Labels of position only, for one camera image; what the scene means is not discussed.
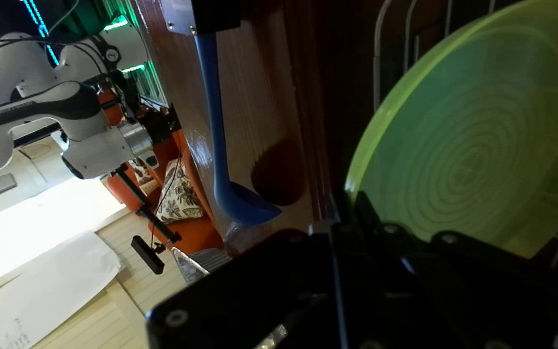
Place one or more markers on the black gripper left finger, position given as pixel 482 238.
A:
pixel 342 219

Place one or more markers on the orange stand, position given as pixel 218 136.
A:
pixel 195 234

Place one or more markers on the dark brown wooden board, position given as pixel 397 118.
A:
pixel 176 77

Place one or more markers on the small black camera on rod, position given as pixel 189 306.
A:
pixel 149 254

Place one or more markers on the metal dish drying rack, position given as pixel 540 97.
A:
pixel 377 58

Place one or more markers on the white paper sheet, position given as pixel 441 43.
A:
pixel 40 291

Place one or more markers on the patterned cloth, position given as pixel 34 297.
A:
pixel 180 194

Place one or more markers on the white robot with label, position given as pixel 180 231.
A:
pixel 92 141

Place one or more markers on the yellow-green plastic plate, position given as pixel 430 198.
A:
pixel 474 128

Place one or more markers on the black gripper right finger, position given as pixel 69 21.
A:
pixel 377 229

